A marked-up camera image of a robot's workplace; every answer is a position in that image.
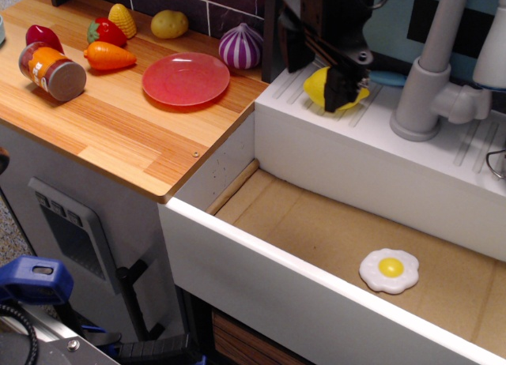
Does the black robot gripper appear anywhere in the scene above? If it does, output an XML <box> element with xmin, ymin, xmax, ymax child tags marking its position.
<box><xmin>278</xmin><ymin>0</ymin><xmax>375</xmax><ymax>112</ymax></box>

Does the yellow toy lemon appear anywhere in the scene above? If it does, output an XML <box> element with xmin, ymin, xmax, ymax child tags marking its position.
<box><xmin>303</xmin><ymin>66</ymin><xmax>370</xmax><ymax>111</ymax></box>

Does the red plastic plate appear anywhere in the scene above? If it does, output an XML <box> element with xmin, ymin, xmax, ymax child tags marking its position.
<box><xmin>142</xmin><ymin>52</ymin><xmax>230</xmax><ymax>107</ymax></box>

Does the grey blue toy spatula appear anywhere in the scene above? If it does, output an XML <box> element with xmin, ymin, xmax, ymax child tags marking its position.
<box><xmin>369</xmin><ymin>70</ymin><xmax>407</xmax><ymax>88</ymax></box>

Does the purple striped toy onion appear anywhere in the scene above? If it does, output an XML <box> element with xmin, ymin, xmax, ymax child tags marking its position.
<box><xmin>218</xmin><ymin>23</ymin><xmax>263</xmax><ymax>70</ymax></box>

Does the grey toy faucet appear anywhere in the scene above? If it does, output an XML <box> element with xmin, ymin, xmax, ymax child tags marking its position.
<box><xmin>390</xmin><ymin>0</ymin><xmax>492</xmax><ymax>141</ymax></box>

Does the yellow toy potato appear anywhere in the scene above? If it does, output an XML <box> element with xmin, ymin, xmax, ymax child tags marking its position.
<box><xmin>150</xmin><ymin>9</ymin><xmax>189</xmax><ymax>40</ymax></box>

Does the white bottle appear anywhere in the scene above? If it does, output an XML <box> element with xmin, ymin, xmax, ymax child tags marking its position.
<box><xmin>473</xmin><ymin>0</ymin><xmax>505</xmax><ymax>91</ymax></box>

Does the white toy sink unit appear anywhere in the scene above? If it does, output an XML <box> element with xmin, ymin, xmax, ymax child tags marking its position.
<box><xmin>159</xmin><ymin>66</ymin><xmax>505</xmax><ymax>364</ymax></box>

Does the wooden toy kitchen counter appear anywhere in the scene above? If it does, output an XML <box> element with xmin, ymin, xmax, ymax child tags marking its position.
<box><xmin>1</xmin><ymin>0</ymin><xmax>266</xmax><ymax>203</ymax></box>

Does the metal whisk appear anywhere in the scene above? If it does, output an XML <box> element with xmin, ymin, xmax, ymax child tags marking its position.
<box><xmin>485</xmin><ymin>149</ymin><xmax>506</xmax><ymax>180</ymax></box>

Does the yellow toy corn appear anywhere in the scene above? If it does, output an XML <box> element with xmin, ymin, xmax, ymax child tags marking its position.
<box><xmin>108</xmin><ymin>3</ymin><xmax>137</xmax><ymax>40</ymax></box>

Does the toy fried egg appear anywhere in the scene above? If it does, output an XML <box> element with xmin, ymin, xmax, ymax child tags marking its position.
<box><xmin>359</xmin><ymin>248</ymin><xmax>419</xmax><ymax>295</ymax></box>

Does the orange toy carrot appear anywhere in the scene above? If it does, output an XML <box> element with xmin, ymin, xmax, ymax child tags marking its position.
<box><xmin>83</xmin><ymin>41</ymin><xmax>137</xmax><ymax>70</ymax></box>

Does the red toy strawberry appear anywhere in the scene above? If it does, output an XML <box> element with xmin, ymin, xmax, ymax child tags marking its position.
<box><xmin>87</xmin><ymin>17</ymin><xmax>127</xmax><ymax>47</ymax></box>

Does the orange labelled toy can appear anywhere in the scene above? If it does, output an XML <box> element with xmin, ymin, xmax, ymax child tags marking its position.
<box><xmin>18</xmin><ymin>42</ymin><xmax>87</xmax><ymax>102</ymax></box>

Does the dark red toy pepper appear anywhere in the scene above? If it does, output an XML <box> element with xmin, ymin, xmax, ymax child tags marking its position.
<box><xmin>25</xmin><ymin>24</ymin><xmax>64</xmax><ymax>54</ymax></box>

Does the grey toy oven door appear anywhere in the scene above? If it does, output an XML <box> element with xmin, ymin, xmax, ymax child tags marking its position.
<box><xmin>28</xmin><ymin>177</ymin><xmax>119</xmax><ymax>295</ymax></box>

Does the blue clamp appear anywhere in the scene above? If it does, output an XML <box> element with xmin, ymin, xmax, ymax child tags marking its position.
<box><xmin>1</xmin><ymin>255</ymin><xmax>74</xmax><ymax>305</ymax></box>

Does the black oven door handle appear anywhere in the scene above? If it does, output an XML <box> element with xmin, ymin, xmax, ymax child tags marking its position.
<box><xmin>115</xmin><ymin>259</ymin><xmax>164</xmax><ymax>341</ymax></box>

